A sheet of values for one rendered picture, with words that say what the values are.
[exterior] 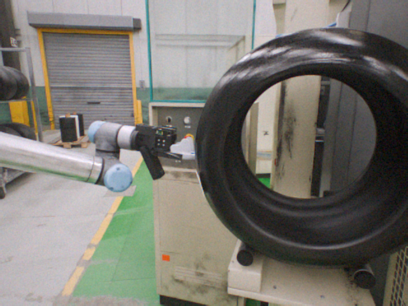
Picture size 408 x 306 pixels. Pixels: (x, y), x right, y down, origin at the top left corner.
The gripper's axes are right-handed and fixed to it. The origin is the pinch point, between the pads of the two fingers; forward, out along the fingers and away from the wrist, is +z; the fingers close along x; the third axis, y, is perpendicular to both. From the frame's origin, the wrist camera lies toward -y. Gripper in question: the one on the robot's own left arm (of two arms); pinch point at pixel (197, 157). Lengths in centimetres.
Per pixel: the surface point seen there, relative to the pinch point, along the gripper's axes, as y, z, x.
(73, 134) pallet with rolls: -136, -430, 448
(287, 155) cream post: -0.9, 25.8, 27.5
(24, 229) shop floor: -139, -198, 115
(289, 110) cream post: 15.0, 23.5, 27.6
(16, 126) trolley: -78, -350, 242
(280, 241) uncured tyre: -13.1, 26.5, -12.4
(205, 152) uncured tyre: 5.3, 5.4, -11.6
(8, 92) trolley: -25, -328, 216
